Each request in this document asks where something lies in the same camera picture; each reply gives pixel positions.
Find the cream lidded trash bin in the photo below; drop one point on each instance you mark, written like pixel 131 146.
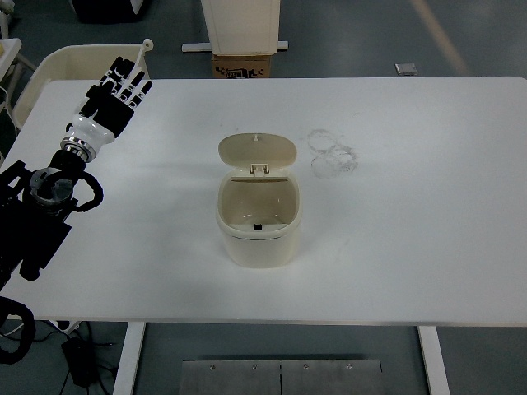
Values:
pixel 259 247

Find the white stand base bar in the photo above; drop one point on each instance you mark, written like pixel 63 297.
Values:
pixel 193 47

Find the brown printed cardboard box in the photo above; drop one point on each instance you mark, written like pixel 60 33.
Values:
pixel 241 66

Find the white table leg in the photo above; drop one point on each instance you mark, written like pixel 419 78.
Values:
pixel 434 362
pixel 128 358

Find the black box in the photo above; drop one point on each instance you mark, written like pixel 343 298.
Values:
pixel 103 10

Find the black power adapter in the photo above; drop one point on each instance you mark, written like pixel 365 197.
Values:
pixel 79 362

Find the white power strip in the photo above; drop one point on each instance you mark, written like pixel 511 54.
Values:
pixel 68 326

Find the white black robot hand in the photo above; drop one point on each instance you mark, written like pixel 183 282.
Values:
pixel 96 127

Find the small grey floor plate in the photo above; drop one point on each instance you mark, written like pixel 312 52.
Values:
pixel 406 68

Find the cream plastic crate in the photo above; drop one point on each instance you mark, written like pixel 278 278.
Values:
pixel 62 61

